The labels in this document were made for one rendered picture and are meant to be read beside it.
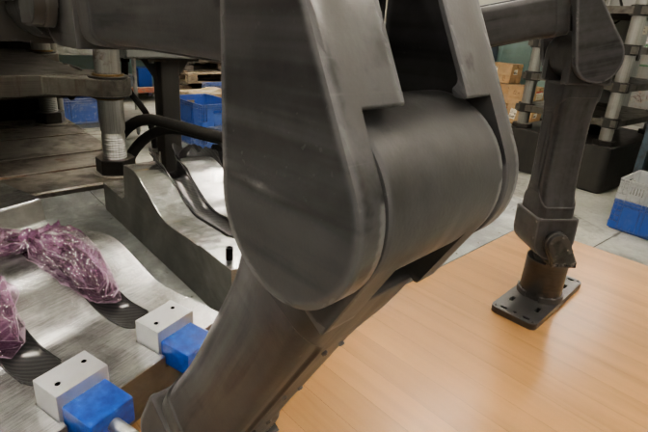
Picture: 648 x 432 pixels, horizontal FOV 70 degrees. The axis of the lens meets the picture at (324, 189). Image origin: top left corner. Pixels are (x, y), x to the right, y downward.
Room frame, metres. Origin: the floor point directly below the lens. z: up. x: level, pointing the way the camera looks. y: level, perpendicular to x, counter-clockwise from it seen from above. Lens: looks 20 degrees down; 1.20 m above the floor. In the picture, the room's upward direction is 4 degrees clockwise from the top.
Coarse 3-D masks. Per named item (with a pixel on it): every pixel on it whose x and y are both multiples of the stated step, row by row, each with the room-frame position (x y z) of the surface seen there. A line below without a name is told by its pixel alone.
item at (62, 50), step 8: (64, 48) 3.61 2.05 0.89; (72, 48) 3.65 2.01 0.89; (136, 72) 4.59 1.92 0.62; (136, 80) 4.58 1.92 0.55; (136, 88) 4.58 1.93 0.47; (128, 112) 4.43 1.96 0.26; (136, 112) 4.45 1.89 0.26; (88, 128) 3.72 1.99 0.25; (96, 128) 3.76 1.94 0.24; (136, 128) 4.57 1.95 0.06
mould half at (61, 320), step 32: (0, 192) 0.68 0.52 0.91; (0, 224) 0.61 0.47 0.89; (32, 224) 0.64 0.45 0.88; (0, 256) 0.53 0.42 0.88; (128, 256) 0.55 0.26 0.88; (32, 288) 0.45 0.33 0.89; (64, 288) 0.47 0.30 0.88; (128, 288) 0.51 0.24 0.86; (160, 288) 0.52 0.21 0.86; (32, 320) 0.42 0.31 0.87; (64, 320) 0.43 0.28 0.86; (96, 320) 0.45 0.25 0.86; (64, 352) 0.39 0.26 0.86; (96, 352) 0.39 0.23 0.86; (128, 352) 0.40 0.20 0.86; (0, 384) 0.34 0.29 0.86; (128, 384) 0.36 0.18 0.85; (160, 384) 0.39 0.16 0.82; (0, 416) 0.31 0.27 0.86; (32, 416) 0.31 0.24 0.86
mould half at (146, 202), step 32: (192, 160) 0.84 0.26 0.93; (128, 192) 0.78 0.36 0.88; (160, 192) 0.73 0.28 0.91; (128, 224) 0.79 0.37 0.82; (160, 224) 0.68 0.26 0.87; (192, 224) 0.67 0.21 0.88; (160, 256) 0.69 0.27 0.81; (192, 256) 0.60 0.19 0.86; (224, 256) 0.56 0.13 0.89; (192, 288) 0.60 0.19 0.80; (224, 288) 0.54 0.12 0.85
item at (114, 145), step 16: (32, 48) 1.63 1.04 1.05; (48, 48) 1.65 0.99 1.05; (96, 64) 1.13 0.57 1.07; (112, 64) 1.14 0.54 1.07; (48, 112) 1.63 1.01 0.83; (64, 112) 1.69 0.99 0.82; (112, 112) 1.14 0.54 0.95; (112, 128) 1.13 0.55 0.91; (112, 144) 1.13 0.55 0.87; (96, 160) 1.14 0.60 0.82; (112, 160) 1.13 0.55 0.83; (128, 160) 1.15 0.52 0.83; (96, 176) 1.11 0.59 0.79; (112, 176) 1.11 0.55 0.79
